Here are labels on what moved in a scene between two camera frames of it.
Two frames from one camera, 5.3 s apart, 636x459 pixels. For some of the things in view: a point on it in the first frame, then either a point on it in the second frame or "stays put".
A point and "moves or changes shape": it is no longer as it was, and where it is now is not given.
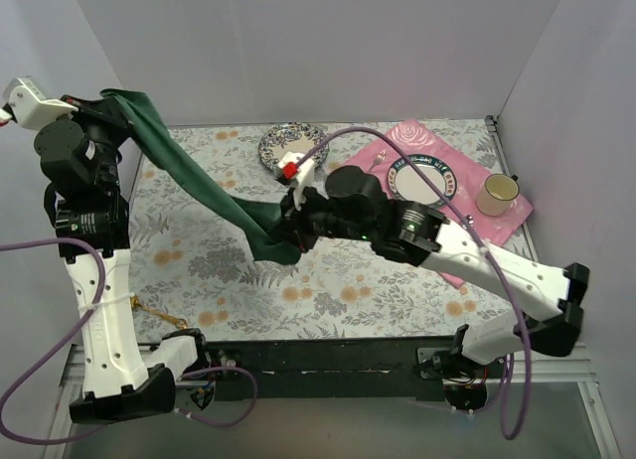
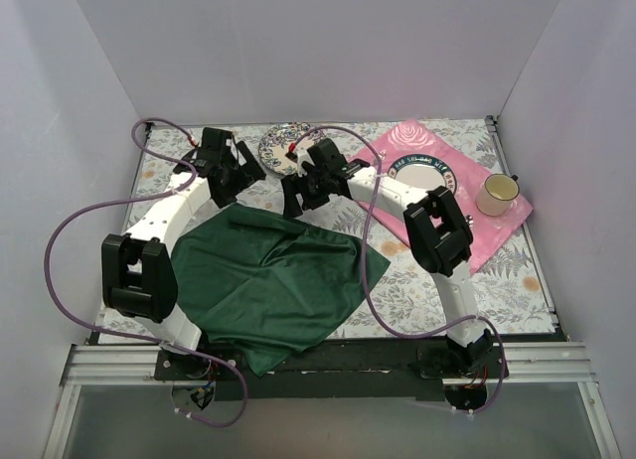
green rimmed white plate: x=405 y=184 stays put
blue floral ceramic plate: x=293 y=137 stays put
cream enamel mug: x=497 y=193 stays put
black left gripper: x=92 y=109 to x=238 y=174
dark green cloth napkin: x=258 y=221 moves or changes shape
